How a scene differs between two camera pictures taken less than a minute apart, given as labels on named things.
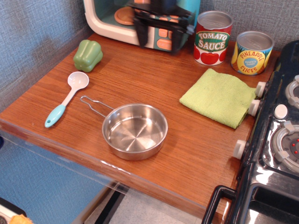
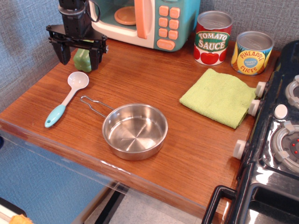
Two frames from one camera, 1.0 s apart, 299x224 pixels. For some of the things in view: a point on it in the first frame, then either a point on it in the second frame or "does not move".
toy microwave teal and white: x=115 y=19 does not move
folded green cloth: x=223 y=97 does not move
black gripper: x=167 y=13 -> x=77 y=31
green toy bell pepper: x=88 y=55 does not move
